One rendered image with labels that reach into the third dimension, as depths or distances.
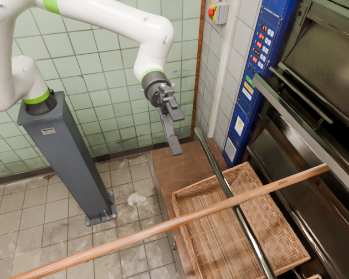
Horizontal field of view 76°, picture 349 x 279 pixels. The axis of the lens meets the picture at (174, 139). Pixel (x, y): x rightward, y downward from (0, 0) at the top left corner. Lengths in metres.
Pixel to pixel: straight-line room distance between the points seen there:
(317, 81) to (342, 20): 0.19
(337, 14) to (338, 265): 0.89
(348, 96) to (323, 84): 0.09
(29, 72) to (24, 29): 0.61
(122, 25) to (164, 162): 1.09
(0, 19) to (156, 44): 0.42
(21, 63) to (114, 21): 0.51
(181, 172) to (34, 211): 1.43
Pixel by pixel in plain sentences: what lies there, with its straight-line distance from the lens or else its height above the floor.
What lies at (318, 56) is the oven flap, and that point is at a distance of 0.95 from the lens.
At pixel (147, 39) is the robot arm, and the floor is 1.61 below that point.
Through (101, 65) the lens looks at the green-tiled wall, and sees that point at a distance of 1.79.
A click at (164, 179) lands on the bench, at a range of 1.58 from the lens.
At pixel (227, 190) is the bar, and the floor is 1.17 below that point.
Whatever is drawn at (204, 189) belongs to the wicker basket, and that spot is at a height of 0.67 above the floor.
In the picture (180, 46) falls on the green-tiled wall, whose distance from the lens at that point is 1.83.
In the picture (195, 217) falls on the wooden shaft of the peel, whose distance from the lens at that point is 0.78.
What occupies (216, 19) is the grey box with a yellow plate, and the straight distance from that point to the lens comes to 1.45.
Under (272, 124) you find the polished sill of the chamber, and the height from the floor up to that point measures 1.17.
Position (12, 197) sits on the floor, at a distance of 2.64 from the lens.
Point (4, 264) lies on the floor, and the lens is 2.37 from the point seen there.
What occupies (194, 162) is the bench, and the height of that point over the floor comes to 0.58.
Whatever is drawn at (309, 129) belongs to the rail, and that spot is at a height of 1.44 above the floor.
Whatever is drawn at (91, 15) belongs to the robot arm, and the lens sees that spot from 0.83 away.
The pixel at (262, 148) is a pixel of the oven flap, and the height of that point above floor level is 1.00.
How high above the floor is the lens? 1.92
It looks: 48 degrees down
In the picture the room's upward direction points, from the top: straight up
